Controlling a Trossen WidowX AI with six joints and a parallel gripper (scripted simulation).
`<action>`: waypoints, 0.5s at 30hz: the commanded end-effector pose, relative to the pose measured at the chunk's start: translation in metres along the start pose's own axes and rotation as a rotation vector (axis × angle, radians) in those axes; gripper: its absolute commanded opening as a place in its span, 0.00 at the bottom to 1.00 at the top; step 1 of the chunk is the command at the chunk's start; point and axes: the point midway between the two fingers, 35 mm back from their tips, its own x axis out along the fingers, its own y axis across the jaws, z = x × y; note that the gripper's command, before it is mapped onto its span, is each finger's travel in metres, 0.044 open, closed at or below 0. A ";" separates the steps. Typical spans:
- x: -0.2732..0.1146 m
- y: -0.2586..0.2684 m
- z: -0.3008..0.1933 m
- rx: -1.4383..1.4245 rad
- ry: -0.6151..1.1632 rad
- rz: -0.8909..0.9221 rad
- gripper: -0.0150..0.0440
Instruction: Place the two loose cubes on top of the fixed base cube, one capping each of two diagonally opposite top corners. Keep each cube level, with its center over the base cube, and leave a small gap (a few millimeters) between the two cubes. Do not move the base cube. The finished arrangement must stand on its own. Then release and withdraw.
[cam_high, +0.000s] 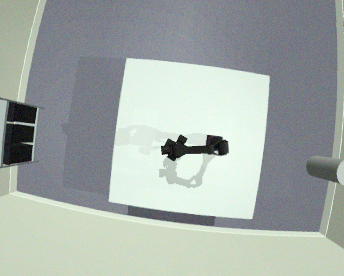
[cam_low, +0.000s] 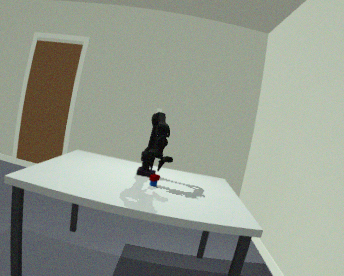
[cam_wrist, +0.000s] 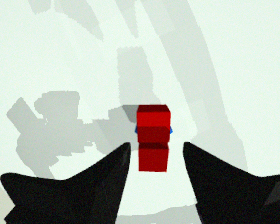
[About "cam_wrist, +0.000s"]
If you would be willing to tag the red cube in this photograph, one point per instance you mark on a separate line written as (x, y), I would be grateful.
(153, 156)
(153, 123)

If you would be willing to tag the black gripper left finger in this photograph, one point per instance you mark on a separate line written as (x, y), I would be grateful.
(92, 196)

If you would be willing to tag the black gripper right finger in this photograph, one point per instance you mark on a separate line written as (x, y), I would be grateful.
(226, 194)

